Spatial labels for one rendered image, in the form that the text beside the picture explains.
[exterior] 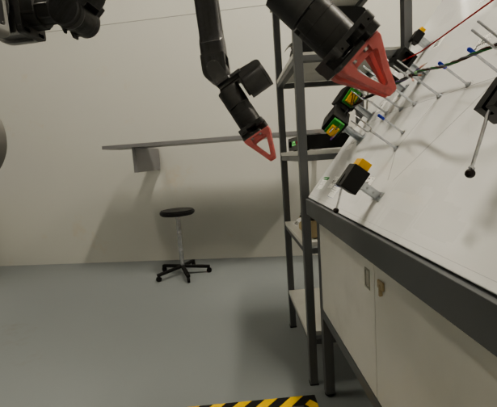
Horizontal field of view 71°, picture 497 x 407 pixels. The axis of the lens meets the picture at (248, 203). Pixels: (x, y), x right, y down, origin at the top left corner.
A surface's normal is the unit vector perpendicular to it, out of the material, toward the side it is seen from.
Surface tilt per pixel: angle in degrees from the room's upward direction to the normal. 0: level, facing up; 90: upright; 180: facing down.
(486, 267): 52
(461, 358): 90
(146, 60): 90
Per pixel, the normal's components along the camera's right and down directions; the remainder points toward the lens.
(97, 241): -0.11, 0.14
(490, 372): -1.00, 0.07
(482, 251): -0.83, -0.54
